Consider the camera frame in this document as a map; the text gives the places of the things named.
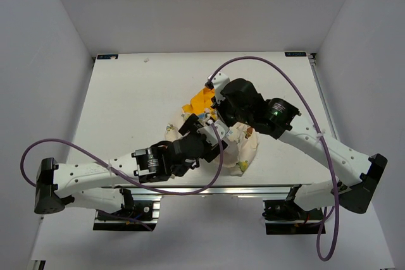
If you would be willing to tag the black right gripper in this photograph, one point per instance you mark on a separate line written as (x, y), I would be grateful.
(219, 106)

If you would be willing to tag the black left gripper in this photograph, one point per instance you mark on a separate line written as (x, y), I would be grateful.
(209, 152)

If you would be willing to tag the yellow cream dinosaur print jacket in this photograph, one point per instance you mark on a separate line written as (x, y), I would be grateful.
(242, 140)

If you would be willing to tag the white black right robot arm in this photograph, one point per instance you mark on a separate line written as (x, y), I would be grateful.
(355, 175)

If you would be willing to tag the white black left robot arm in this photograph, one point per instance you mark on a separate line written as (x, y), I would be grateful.
(98, 185)

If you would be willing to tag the blue left corner label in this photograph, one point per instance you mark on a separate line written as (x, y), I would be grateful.
(107, 56)

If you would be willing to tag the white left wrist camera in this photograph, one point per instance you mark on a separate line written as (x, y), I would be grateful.
(214, 131)

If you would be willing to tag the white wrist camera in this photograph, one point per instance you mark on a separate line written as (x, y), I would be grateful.
(214, 131)
(217, 82)

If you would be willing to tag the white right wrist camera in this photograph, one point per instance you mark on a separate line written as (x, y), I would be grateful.
(217, 82)

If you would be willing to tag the aluminium front table rail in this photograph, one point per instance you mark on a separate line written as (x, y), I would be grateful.
(260, 191)

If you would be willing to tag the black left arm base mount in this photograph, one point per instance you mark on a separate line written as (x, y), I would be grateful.
(137, 213)

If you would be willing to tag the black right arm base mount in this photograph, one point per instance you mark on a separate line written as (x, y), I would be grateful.
(284, 217)

